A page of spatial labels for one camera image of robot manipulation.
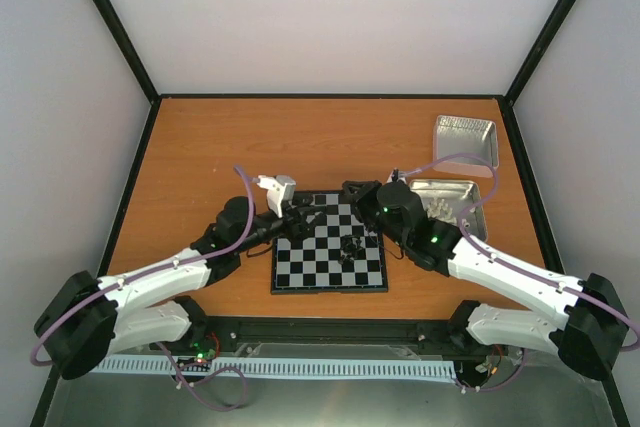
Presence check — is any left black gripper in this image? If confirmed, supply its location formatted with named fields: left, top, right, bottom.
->
left=236, top=194, right=329, bottom=254

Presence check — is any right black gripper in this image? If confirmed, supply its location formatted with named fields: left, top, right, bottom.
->
left=343, top=180, right=408, bottom=249

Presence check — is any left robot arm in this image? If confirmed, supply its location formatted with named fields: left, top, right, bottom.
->
left=34, top=196, right=326, bottom=380

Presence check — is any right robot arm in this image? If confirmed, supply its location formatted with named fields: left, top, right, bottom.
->
left=342, top=181, right=629, bottom=381

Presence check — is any pile of black chess pieces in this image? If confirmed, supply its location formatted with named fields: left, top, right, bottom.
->
left=339, top=235, right=366, bottom=265

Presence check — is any pile of white chess pieces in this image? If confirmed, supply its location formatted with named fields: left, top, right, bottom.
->
left=426, top=198, right=457, bottom=224

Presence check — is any silver tin with white pieces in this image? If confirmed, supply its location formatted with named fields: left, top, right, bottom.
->
left=409, top=179, right=488, bottom=241

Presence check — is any small circuit board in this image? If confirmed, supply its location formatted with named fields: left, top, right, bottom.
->
left=184, top=334, right=220, bottom=371

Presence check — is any black and silver chessboard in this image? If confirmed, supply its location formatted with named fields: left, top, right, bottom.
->
left=271, top=190, right=388, bottom=294

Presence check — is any empty silver tin lid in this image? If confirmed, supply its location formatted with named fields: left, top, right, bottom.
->
left=433, top=115, right=499, bottom=178

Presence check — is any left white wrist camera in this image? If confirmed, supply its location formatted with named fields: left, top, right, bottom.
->
left=257, top=175, right=297, bottom=218

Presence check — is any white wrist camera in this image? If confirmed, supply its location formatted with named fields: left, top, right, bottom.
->
left=386, top=169, right=407, bottom=184
left=257, top=175, right=297, bottom=218

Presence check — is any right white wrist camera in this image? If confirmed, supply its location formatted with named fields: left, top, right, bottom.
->
left=386, top=169, right=407, bottom=184

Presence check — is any black frame rail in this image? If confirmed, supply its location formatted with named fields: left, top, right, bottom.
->
left=196, top=316, right=494, bottom=356

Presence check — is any light blue cable duct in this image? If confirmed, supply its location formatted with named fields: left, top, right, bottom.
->
left=93, top=354, right=456, bottom=383

